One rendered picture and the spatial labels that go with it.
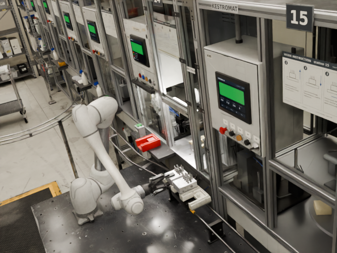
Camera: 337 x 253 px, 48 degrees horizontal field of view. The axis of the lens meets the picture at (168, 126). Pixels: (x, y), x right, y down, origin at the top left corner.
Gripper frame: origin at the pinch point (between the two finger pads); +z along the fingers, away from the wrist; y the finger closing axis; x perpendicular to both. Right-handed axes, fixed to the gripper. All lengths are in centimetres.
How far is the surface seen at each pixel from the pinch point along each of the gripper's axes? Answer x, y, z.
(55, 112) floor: 418, -93, -14
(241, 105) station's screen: -61, 68, 17
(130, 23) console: 67, 89, 19
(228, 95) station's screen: -52, 70, 17
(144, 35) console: 44, 84, 19
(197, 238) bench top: -35.5, -22.3, -4.1
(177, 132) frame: 47, 3, 32
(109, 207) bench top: 28, -22, -39
